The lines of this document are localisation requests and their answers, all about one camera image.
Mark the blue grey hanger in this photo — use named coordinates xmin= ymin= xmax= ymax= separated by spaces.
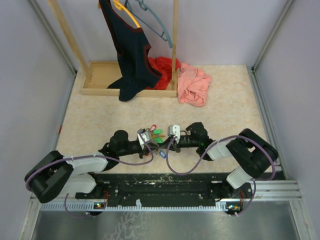
xmin=124 ymin=0 xmax=173 ymax=49

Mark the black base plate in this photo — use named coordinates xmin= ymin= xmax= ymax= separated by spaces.
xmin=75 ymin=173 xmax=253 ymax=208

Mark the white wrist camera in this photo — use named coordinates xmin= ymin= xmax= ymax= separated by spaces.
xmin=137 ymin=128 xmax=152 ymax=149
xmin=167 ymin=124 xmax=181 ymax=141

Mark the navy blue tank top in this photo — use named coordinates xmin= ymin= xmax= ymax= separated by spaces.
xmin=99 ymin=0 xmax=162 ymax=102

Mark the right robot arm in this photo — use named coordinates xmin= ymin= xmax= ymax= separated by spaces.
xmin=160 ymin=122 xmax=279 ymax=198

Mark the green key tag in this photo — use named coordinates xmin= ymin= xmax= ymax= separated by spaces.
xmin=154 ymin=138 xmax=163 ymax=144
xmin=152 ymin=129 xmax=163 ymax=135

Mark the wooden clothes rack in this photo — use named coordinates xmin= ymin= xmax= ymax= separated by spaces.
xmin=48 ymin=0 xmax=179 ymax=98

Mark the pink cloth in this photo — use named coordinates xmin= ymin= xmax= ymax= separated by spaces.
xmin=177 ymin=63 xmax=212 ymax=107

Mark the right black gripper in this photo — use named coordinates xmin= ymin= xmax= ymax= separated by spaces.
xmin=159 ymin=134 xmax=200 ymax=153

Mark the red key tag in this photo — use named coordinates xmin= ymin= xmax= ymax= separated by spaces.
xmin=149 ymin=124 xmax=157 ymax=131

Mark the blue key tag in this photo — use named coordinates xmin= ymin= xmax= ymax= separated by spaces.
xmin=158 ymin=150 xmax=167 ymax=159

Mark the red cloth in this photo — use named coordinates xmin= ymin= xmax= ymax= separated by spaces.
xmin=146 ymin=56 xmax=173 ymax=90

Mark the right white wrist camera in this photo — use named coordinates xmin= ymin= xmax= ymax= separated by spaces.
xmin=167 ymin=124 xmax=181 ymax=141

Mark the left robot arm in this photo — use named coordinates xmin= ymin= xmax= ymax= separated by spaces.
xmin=24 ymin=129 xmax=158 ymax=204

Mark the white slotted cable duct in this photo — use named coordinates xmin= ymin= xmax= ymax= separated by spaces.
xmin=39 ymin=201 xmax=241 ymax=211

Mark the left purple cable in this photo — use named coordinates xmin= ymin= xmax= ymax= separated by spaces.
xmin=25 ymin=132 xmax=154 ymax=191

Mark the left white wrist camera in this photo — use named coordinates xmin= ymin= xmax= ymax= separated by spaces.
xmin=137 ymin=128 xmax=152 ymax=149

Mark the yellow hanger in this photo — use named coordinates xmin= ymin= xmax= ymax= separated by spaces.
xmin=112 ymin=0 xmax=141 ymax=28

